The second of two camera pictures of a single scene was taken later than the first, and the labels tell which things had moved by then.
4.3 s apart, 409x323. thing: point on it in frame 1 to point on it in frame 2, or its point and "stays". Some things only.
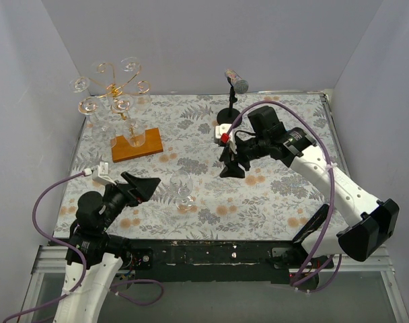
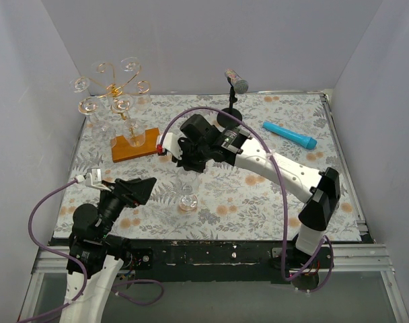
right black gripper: (233, 156) to (186, 148)
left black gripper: (129, 190) stays
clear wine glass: (97, 129) stays
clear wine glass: (79, 84) stays
